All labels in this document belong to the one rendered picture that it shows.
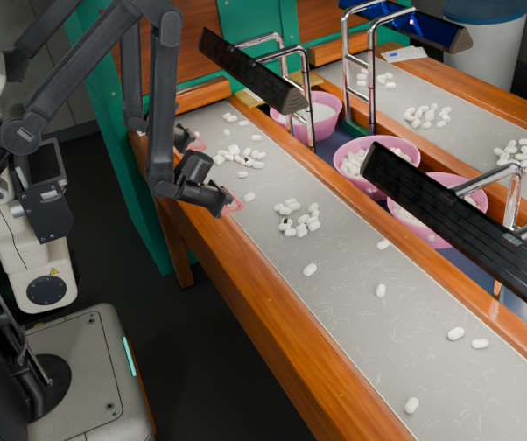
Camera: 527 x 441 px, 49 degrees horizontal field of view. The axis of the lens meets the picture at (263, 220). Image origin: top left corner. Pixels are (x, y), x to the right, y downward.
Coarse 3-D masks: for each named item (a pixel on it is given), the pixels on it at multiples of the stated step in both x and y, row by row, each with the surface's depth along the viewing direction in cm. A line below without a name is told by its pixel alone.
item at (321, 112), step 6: (312, 102) 222; (318, 108) 216; (324, 108) 217; (330, 108) 217; (300, 114) 215; (318, 114) 213; (324, 114) 213; (330, 114) 214; (282, 120) 215; (294, 120) 212; (318, 120) 210
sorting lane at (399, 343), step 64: (192, 128) 217; (256, 128) 210; (256, 192) 177; (320, 192) 173; (320, 256) 150; (384, 256) 147; (320, 320) 133; (384, 320) 131; (448, 320) 128; (384, 384) 117; (448, 384) 115; (512, 384) 113
